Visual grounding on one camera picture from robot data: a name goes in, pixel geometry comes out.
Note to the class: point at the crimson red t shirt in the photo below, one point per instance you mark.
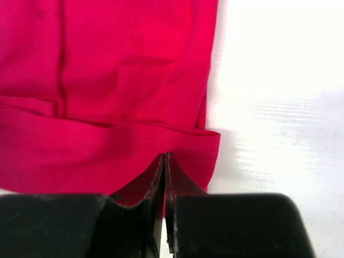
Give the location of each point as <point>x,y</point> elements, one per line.
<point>93,91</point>

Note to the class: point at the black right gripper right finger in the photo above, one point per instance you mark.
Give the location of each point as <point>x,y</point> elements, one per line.
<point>230,225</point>

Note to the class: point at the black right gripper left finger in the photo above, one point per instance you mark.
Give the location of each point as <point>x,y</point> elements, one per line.
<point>126,223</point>

